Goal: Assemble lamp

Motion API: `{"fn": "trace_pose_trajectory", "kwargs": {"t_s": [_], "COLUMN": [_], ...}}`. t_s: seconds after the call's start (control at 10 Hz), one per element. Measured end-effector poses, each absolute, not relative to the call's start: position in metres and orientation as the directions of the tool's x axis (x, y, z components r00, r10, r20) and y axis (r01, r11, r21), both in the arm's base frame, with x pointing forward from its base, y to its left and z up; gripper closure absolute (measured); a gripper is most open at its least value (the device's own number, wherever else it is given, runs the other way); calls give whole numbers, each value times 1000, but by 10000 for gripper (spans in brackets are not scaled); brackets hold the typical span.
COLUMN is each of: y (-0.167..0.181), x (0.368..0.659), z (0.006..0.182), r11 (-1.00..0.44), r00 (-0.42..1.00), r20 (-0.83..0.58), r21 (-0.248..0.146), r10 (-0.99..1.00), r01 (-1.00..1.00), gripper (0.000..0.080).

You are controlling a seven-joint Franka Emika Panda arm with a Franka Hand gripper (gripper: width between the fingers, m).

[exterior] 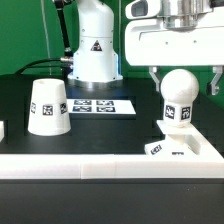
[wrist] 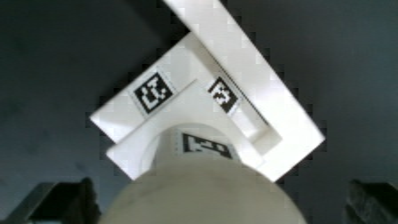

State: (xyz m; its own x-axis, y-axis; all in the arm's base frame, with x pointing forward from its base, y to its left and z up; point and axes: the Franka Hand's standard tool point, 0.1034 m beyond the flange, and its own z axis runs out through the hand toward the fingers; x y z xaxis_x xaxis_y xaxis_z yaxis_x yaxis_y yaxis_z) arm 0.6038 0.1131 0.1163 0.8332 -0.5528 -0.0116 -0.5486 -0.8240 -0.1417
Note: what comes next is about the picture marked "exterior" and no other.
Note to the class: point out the white lamp shade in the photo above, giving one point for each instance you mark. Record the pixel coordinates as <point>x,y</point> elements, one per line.
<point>49,114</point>

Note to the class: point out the white L-shaped fence wall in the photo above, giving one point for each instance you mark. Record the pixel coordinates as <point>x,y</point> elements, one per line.
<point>163,159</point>

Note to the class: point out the white lamp base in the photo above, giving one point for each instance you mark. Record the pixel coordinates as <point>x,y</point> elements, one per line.
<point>178,141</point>

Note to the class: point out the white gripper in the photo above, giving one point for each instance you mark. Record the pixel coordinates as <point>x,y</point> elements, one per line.
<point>147,43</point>

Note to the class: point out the white lamp bulb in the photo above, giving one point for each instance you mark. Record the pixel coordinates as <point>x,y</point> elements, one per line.
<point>179,88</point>

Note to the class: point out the white block at left edge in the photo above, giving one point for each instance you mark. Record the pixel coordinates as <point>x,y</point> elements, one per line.
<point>1,130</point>

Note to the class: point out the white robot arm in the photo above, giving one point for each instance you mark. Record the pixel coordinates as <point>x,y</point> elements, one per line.
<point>96,62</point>

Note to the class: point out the white marker sheet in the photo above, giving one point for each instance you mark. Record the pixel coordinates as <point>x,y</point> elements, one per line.
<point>100,106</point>

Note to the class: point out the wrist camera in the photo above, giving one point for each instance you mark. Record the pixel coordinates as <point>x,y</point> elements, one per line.
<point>139,9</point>

